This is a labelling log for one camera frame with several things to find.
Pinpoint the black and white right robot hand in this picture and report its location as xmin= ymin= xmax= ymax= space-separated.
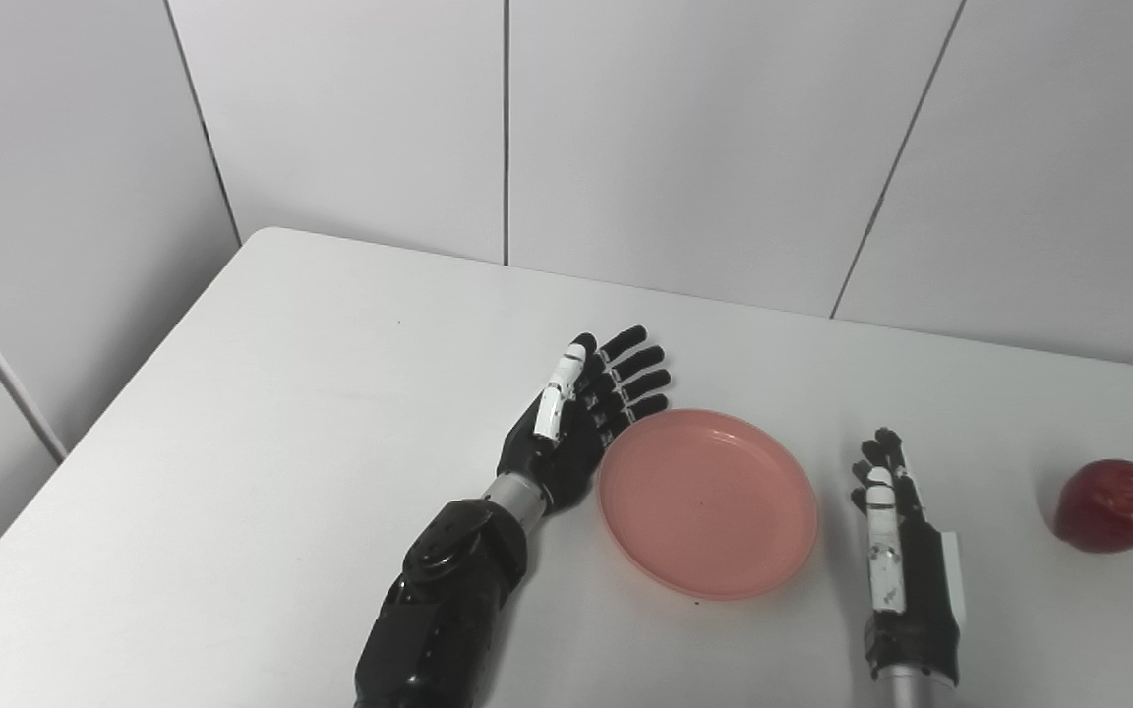
xmin=850 ymin=427 xmax=966 ymax=686

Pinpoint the pink round plate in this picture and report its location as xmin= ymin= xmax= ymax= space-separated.
xmin=597 ymin=409 xmax=819 ymax=601

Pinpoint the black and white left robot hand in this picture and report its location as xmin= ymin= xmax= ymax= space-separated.
xmin=496 ymin=325 xmax=672 ymax=514

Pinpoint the red apple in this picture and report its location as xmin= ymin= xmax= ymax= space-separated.
xmin=1053 ymin=458 xmax=1133 ymax=554

